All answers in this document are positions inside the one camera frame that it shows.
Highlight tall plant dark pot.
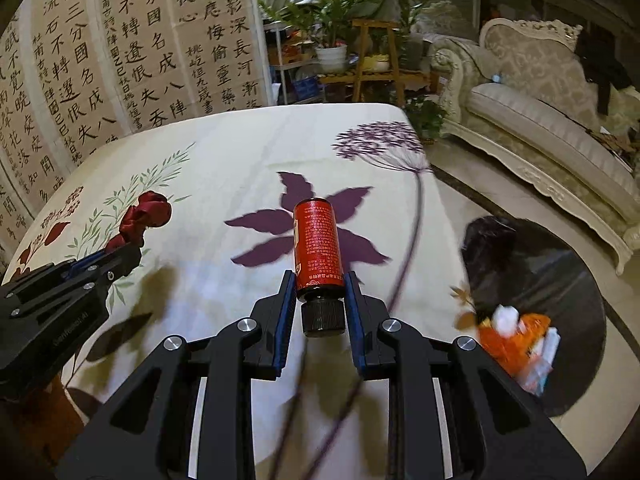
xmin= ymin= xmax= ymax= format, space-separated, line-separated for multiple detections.
xmin=396 ymin=0 xmax=428 ymax=70

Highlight potted plant white pot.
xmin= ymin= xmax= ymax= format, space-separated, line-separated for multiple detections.
xmin=259 ymin=0 xmax=378 ymax=74

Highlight wooden plant stand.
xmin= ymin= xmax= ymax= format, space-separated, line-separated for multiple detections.
xmin=318 ymin=18 xmax=431 ymax=107

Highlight red cylindrical bottle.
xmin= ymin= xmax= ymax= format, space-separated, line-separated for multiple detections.
xmin=293 ymin=198 xmax=345 ymax=338

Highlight black lined trash bin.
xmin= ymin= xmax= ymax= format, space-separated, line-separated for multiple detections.
xmin=461 ymin=216 xmax=606 ymax=417

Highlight dark red ribbon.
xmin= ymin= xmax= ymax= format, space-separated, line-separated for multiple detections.
xmin=105 ymin=191 xmax=172 ymax=252

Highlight floral patterned tablecloth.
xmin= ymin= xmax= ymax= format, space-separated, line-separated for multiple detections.
xmin=0 ymin=103 xmax=482 ymax=480

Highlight black clothing on sofa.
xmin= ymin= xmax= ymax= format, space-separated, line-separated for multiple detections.
xmin=574 ymin=29 xmax=634 ymax=116

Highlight white metal shelf rack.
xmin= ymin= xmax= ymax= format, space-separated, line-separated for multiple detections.
xmin=264 ymin=21 xmax=322 ymax=105

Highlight calligraphy folding screen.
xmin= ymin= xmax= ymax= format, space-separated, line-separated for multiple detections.
xmin=1 ymin=0 xmax=271 ymax=261

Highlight ornate cream sofa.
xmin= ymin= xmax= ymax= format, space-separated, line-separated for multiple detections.
xmin=430 ymin=18 xmax=639 ymax=274

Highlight yellow bowl on stand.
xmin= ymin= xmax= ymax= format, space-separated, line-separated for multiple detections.
xmin=362 ymin=54 xmax=390 ymax=73

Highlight orange snack wrapper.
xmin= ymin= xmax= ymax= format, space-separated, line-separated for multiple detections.
xmin=477 ymin=313 xmax=551 ymax=377

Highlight white crumpled tissue ball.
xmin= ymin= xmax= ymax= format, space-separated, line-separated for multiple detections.
xmin=491 ymin=304 xmax=520 ymax=338

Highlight small green floor plant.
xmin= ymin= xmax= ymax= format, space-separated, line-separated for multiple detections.
xmin=404 ymin=96 xmax=447 ymax=141

